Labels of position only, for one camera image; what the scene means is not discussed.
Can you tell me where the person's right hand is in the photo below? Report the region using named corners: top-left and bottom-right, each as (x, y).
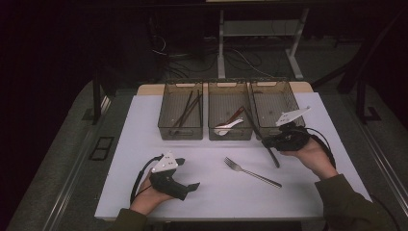
top-left (280, 138), bottom-right (340, 181)

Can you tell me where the smoky clear plastic bin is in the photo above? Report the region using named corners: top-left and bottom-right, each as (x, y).
top-left (157, 80), bottom-right (205, 141)
top-left (249, 79), bottom-right (306, 141)
top-left (207, 80), bottom-right (255, 141)

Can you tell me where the white ceramic spoon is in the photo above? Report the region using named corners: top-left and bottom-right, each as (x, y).
top-left (214, 118), bottom-right (244, 137)

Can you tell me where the black floor cable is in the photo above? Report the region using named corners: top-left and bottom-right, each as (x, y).
top-left (369, 192), bottom-right (402, 231)

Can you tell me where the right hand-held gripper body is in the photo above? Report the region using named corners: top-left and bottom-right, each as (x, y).
top-left (270, 106), bottom-right (312, 152)

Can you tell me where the bundle of floor cables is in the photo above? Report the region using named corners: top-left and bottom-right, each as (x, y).
top-left (150, 35), bottom-right (277, 80)

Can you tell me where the dark slanted stand leg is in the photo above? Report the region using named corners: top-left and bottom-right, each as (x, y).
top-left (311, 13), bottom-right (405, 90)

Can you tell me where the black metal stand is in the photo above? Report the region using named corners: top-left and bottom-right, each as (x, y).
top-left (355, 76), bottom-right (383, 124)

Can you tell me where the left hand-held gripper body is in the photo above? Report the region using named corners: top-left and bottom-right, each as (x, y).
top-left (148, 151), bottom-right (189, 201)

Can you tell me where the left hand-held gripper cable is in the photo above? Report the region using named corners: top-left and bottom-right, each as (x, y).
top-left (129, 154), bottom-right (165, 205)

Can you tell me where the metal rail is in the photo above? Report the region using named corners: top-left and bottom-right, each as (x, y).
top-left (344, 99), bottom-right (408, 206)
top-left (41, 95), bottom-right (112, 231)

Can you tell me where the brown wooden spoon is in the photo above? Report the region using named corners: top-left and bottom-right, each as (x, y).
top-left (215, 106), bottom-right (246, 128)

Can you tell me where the person's left hand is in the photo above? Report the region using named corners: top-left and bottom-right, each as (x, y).
top-left (129, 174), bottom-right (174, 217)

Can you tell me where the white metal stand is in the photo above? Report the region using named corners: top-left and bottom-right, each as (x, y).
top-left (217, 8), bottom-right (311, 81)

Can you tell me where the metal fork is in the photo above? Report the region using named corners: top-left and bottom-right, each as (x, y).
top-left (223, 156), bottom-right (283, 189)

